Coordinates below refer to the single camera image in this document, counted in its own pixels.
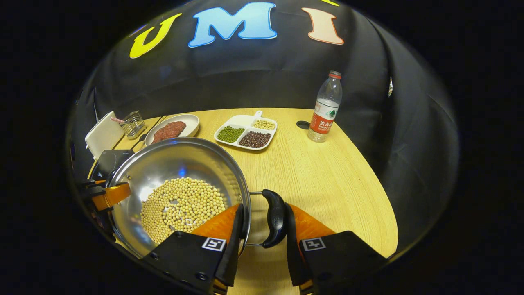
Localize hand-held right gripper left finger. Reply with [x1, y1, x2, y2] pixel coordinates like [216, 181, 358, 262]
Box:
[141, 203, 245, 295]

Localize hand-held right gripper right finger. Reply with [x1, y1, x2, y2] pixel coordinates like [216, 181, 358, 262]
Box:
[285, 203, 387, 295]

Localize black induction cooktop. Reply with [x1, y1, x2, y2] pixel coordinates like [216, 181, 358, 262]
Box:
[91, 149, 135, 181]

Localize stainless steel pot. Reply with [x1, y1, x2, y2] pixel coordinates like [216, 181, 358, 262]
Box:
[107, 137, 287, 259]

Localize white toaster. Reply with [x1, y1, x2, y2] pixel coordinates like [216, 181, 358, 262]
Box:
[85, 111, 124, 160]

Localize heap of yellow soybeans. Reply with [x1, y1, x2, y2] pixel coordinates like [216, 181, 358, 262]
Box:
[140, 177, 227, 245]

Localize red meat slices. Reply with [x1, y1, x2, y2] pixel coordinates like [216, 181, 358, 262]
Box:
[153, 121, 187, 143]

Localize white round plate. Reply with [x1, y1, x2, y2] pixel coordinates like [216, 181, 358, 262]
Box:
[144, 114, 200, 147]

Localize portion of dark red beans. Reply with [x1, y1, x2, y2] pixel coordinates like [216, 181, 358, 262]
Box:
[239, 131, 271, 148]

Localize portion of green mung beans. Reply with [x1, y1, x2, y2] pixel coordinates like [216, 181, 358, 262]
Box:
[217, 126, 245, 143]

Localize white divided dish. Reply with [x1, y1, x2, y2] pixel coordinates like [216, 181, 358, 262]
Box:
[214, 110, 278, 151]

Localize clear plastic water bottle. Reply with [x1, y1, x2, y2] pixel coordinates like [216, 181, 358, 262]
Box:
[307, 70, 343, 143]

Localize metal wire basket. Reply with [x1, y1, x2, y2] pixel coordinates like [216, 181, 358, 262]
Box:
[123, 110, 146, 137]

